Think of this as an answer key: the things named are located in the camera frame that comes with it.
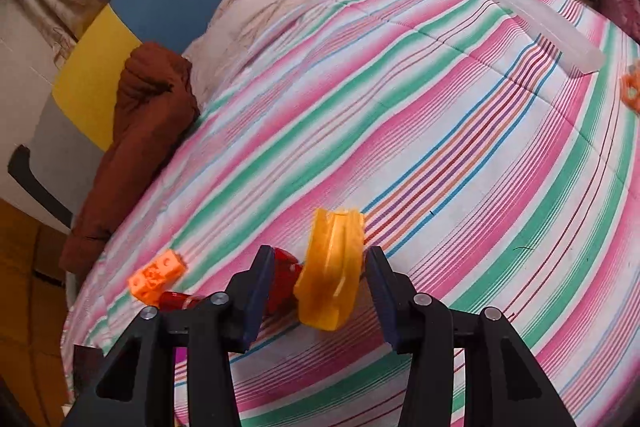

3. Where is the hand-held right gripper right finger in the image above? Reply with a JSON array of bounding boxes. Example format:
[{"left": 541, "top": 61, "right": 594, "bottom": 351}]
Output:
[{"left": 365, "top": 246, "right": 578, "bottom": 427}]

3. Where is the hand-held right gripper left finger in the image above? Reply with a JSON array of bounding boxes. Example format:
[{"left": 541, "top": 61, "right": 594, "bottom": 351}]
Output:
[{"left": 62, "top": 245, "right": 277, "bottom": 427}]

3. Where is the red puzzle block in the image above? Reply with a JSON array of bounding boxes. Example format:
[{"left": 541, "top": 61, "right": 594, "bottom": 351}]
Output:
[{"left": 262, "top": 247, "right": 303, "bottom": 318}]

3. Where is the orange hair claw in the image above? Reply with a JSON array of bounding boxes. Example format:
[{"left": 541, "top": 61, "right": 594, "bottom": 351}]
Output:
[{"left": 293, "top": 207, "right": 366, "bottom": 333}]

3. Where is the red shiny cylinder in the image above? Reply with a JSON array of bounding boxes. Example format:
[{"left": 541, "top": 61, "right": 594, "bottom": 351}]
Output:
[{"left": 159, "top": 291, "right": 207, "bottom": 311}]

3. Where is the orange cube toy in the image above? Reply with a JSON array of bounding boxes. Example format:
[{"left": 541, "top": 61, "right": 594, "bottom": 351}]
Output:
[{"left": 127, "top": 249, "right": 188, "bottom": 300}]

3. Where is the brown quilt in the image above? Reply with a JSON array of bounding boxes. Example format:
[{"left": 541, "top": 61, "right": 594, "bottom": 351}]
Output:
[{"left": 59, "top": 42, "right": 201, "bottom": 275}]

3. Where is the wooden wardrobe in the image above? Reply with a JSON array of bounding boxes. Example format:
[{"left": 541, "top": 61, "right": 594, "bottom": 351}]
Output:
[{"left": 0, "top": 199, "right": 76, "bottom": 423}]

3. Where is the pink pillow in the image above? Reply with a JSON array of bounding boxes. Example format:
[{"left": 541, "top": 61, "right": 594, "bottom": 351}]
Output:
[{"left": 182, "top": 0, "right": 361, "bottom": 112}]

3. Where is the translucent long plastic box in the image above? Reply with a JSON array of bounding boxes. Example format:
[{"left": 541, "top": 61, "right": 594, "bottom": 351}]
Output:
[{"left": 492, "top": 0, "right": 603, "bottom": 75}]

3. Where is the pink patterned cloth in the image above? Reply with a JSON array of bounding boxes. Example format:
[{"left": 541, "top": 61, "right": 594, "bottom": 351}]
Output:
[{"left": 597, "top": 0, "right": 640, "bottom": 40}]

